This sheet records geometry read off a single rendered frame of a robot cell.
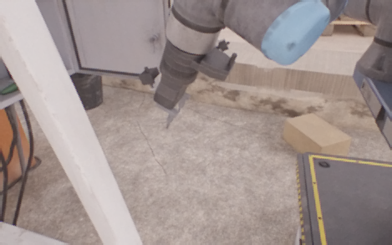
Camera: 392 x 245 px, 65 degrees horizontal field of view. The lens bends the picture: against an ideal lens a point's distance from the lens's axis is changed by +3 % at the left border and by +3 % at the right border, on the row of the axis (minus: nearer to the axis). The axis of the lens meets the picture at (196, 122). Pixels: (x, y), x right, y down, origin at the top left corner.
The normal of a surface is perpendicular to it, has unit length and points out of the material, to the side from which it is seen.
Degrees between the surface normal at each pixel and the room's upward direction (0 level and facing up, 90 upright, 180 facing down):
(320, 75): 91
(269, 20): 78
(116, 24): 90
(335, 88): 91
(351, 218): 0
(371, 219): 0
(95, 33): 90
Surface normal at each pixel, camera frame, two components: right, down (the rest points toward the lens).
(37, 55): 0.91, 0.04
